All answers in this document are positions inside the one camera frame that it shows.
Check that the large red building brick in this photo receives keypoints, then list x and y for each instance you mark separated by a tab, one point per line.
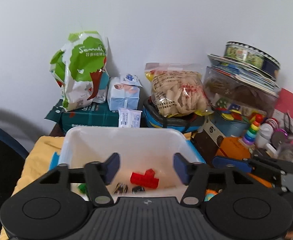
147	179

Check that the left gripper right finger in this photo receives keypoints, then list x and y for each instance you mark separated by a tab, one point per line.
194	176

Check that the dark green carton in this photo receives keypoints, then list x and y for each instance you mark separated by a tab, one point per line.
96	114

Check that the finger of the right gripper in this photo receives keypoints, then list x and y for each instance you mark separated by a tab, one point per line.
255	165

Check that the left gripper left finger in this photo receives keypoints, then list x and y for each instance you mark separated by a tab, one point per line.
97	176

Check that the green white plastic bag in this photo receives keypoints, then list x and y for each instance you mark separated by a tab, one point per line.
79	68

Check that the white plastic bin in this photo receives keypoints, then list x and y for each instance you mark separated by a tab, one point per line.
139	148

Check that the black gold race car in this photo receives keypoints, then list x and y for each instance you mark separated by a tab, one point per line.
121	189

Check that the green white number car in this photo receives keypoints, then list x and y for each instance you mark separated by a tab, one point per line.
138	189

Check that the orange box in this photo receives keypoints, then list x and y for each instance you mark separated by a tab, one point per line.
235	148

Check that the small green building brick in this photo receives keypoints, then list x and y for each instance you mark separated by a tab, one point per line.
82	188

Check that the bag of wooden pieces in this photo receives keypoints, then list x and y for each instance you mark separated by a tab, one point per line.
177	89

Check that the orange teal toy dinosaur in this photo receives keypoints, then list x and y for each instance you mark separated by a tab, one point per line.
217	183

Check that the tissue pack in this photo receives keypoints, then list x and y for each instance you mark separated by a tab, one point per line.
123	92

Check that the rainbow stacking ring toy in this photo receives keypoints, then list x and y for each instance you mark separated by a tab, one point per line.
251	133

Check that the round decorated tin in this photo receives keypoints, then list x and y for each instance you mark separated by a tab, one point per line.
253	57

